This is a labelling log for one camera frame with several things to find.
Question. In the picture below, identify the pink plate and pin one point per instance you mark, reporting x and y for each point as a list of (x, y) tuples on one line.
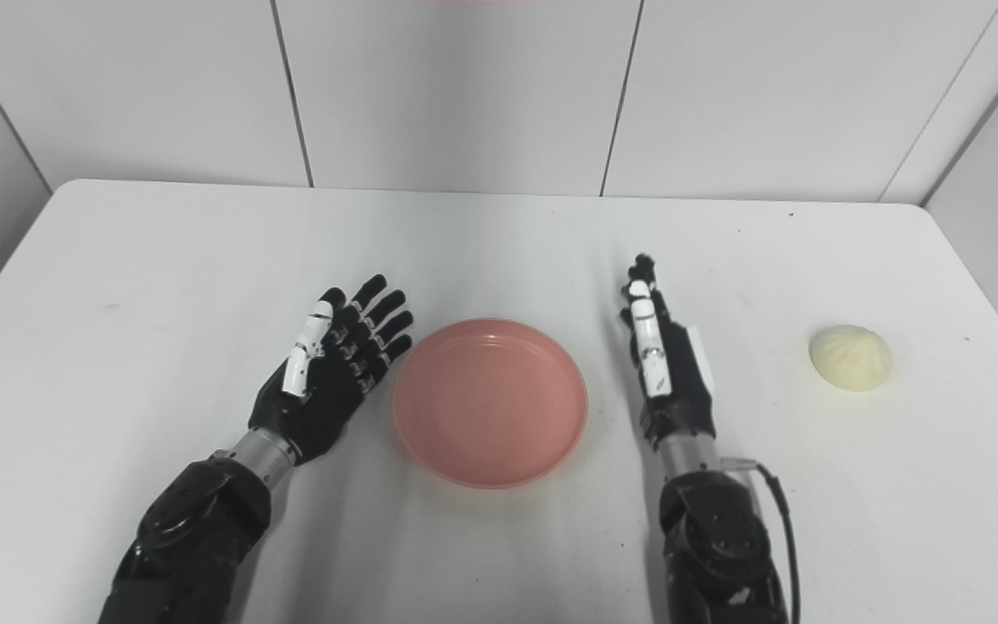
[(490, 403)]

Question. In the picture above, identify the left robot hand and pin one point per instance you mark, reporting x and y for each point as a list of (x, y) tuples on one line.
[(326, 390)]

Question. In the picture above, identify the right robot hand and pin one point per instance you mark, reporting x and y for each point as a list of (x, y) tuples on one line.
[(672, 381)]

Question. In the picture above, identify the white steamed bun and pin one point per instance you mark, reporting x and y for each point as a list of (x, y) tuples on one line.
[(850, 357)]

